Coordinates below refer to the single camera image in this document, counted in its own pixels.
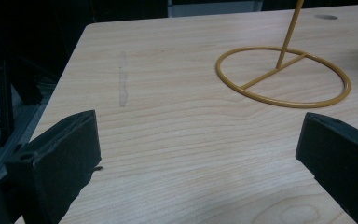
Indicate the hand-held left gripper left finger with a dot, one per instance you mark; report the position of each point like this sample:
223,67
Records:
59,161

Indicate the black metal stand frame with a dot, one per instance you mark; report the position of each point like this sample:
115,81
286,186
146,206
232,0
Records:
5,102

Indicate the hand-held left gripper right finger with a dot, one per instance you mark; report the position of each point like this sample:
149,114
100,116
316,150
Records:
341,155

